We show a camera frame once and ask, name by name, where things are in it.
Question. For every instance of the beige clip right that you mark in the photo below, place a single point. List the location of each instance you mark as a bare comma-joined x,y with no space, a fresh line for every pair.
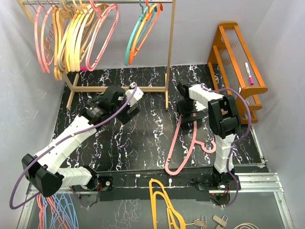
221,222

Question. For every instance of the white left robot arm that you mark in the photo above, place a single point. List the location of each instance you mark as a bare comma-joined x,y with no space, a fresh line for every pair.
44,171

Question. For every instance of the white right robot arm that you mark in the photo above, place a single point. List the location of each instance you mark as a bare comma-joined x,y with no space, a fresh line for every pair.
224,122

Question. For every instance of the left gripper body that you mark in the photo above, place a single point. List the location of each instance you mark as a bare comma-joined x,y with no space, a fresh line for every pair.
128,100

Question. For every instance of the wooden hanger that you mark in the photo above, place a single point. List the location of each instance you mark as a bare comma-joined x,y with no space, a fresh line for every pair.
56,47
60,43

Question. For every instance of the cream hanger bottom edge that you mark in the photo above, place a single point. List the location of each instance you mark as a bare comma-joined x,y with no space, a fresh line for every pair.
246,226

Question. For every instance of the wooden garment rack frame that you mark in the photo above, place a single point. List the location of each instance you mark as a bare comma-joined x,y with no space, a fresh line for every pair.
73,86

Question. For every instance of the beige clip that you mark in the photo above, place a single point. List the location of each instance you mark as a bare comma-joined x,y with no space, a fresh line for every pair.
201,222
221,222

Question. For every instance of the orange wooden shelf rack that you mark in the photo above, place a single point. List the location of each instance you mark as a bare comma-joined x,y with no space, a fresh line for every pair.
226,61

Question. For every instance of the beige plastic hanger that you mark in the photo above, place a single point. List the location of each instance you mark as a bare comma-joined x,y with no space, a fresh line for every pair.
71,51

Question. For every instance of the yellow plastic hanger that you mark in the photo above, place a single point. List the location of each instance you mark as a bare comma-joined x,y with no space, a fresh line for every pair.
162,207

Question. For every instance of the beige clip left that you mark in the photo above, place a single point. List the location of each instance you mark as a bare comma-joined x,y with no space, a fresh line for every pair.
201,222

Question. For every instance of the pink curved wire hanger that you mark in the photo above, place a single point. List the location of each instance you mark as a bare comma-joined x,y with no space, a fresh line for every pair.
47,35

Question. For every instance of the orange plastic curved hanger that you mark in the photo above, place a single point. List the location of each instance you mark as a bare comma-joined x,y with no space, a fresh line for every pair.
70,47

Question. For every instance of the pink white marker pen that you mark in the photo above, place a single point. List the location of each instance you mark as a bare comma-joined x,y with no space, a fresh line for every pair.
249,73

